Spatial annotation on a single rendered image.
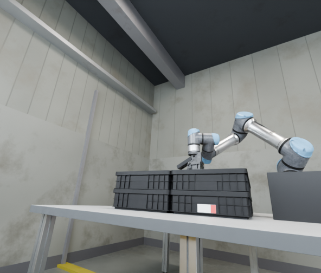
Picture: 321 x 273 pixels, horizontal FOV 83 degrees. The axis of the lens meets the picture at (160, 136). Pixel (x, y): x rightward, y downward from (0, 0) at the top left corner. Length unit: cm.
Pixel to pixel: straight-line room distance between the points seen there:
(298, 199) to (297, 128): 227
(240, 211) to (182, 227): 40
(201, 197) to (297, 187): 47
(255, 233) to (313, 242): 12
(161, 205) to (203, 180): 27
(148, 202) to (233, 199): 46
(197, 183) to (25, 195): 190
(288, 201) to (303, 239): 57
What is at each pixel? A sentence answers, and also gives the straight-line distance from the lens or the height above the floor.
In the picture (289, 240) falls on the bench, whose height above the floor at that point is 68.
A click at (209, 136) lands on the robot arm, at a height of 115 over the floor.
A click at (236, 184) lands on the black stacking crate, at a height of 85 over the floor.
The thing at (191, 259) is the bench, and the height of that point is 59.
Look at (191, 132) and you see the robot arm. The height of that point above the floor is 117.
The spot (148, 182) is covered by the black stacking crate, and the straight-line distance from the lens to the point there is 113.
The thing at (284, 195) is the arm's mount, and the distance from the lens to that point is 115.
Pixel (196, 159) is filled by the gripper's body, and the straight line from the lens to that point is 112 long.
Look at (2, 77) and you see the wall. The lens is 258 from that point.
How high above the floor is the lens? 76
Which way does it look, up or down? 20 degrees up
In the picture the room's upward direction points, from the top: 3 degrees clockwise
